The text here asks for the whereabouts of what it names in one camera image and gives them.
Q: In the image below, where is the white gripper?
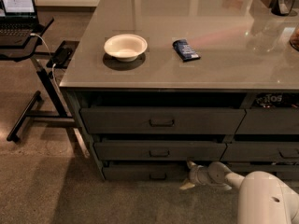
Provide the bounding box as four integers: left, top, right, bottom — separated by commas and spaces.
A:
179, 161, 211, 190

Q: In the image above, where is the grey drawer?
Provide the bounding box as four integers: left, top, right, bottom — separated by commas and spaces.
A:
221, 142, 299, 162
103, 165, 187, 181
80, 106, 245, 134
228, 163, 299, 181
94, 141, 226, 161
236, 108, 299, 134

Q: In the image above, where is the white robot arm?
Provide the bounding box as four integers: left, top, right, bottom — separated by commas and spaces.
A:
180, 161, 299, 224

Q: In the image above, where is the grey drawer cabinet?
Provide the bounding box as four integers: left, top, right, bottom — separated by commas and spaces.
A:
61, 0, 299, 180

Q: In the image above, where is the chips bag in drawer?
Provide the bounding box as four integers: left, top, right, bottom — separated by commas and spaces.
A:
253, 93, 299, 108

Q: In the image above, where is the blue snack packet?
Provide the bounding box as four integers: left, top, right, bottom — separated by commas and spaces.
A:
172, 39, 200, 62

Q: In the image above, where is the white bowl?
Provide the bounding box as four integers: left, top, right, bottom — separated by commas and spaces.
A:
104, 35, 148, 62

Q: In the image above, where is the brown round object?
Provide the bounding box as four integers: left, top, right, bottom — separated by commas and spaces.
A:
290, 28, 299, 51

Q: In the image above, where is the black power adapter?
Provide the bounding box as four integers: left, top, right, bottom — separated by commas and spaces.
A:
53, 48, 72, 65

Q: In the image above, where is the black laptop stand table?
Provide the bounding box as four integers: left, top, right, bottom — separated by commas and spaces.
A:
0, 16, 78, 142

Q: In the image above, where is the black laptop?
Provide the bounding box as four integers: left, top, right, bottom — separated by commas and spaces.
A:
0, 0, 39, 48

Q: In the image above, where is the white charging cable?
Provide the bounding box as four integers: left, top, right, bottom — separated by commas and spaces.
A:
29, 32, 62, 91

